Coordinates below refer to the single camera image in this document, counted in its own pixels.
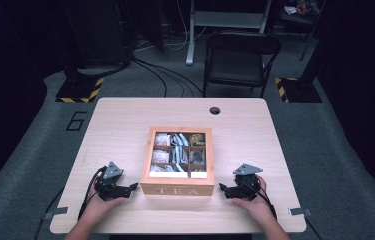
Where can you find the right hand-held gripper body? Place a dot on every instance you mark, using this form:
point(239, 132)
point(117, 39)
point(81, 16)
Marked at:
point(250, 186)

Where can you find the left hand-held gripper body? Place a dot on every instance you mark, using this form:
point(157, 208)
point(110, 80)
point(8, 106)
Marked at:
point(108, 190)

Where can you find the wooden tea box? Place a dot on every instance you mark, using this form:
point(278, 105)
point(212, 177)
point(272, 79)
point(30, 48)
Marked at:
point(178, 190)

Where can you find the person's left hand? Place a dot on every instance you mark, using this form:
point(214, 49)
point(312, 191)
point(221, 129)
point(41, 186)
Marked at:
point(98, 208)

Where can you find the person's right hand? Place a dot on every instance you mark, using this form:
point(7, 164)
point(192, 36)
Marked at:
point(260, 206)

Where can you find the stack of white tea packets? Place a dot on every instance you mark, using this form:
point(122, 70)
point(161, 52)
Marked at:
point(162, 140)
point(160, 156)
point(157, 168)

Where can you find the stack of dark tea packets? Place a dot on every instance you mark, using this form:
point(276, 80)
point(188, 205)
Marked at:
point(197, 156)

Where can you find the stack of grey tea packets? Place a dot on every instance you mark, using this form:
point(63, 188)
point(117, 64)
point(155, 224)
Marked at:
point(178, 155)
point(176, 167)
point(179, 139)

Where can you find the stack of yellow tea packets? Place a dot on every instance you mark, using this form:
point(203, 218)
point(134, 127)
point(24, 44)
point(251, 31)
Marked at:
point(197, 139)

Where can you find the black stand with striped base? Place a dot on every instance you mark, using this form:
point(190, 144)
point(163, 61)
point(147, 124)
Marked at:
point(300, 90)
point(80, 90)

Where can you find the black folding chair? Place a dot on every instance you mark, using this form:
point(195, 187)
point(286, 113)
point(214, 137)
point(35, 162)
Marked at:
point(238, 66)

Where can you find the black equipment cabinet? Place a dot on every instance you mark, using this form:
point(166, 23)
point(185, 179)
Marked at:
point(98, 30)

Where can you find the black cart with clutter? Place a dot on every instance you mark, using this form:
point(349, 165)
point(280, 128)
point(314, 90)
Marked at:
point(300, 16)

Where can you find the white metal desk frame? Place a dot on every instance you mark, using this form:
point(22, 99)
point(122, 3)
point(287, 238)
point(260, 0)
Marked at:
point(225, 19)

